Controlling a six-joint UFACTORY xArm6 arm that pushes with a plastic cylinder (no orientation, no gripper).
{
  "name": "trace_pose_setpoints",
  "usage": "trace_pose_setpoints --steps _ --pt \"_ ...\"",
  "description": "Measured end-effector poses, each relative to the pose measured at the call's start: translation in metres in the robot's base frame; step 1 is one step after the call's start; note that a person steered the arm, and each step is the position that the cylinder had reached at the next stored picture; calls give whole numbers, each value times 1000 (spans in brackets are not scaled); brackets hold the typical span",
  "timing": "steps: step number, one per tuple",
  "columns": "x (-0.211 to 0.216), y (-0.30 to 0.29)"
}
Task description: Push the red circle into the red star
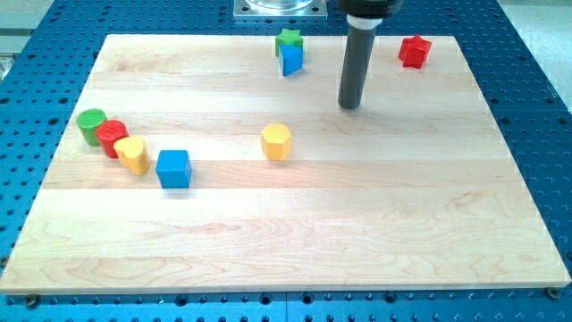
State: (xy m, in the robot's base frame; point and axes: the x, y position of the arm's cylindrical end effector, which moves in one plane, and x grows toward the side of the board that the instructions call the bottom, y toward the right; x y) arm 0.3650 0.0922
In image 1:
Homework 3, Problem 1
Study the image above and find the black robot arm flange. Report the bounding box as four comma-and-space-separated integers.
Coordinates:
337, 0, 404, 19

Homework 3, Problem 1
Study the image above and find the green star block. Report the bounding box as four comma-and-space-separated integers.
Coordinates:
274, 29, 304, 57

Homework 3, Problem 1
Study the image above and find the red star block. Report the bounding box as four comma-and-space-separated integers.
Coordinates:
399, 35, 433, 69

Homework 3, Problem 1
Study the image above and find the yellow hexagon block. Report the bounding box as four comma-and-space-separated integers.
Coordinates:
261, 123, 292, 161

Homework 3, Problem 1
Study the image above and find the light wooden board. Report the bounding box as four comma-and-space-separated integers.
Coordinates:
1, 34, 571, 295

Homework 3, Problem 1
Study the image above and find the blue triangle block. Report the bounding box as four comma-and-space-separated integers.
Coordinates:
279, 44, 303, 77

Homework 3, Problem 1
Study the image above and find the blue cube block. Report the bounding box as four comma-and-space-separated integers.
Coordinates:
156, 150, 192, 189

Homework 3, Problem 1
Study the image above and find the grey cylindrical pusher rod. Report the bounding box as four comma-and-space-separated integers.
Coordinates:
338, 15, 383, 109

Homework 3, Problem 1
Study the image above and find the yellow heart block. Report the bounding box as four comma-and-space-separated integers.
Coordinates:
114, 136, 151, 175

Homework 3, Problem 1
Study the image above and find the red cylinder block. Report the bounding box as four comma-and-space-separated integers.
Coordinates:
95, 120, 129, 158

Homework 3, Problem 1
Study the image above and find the green cylinder block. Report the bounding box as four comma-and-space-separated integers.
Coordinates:
76, 108, 107, 147

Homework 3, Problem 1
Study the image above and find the blue perforated metal table plate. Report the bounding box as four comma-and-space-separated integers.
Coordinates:
1, 0, 571, 321

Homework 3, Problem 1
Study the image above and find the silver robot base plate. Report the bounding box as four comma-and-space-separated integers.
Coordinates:
232, 0, 328, 21

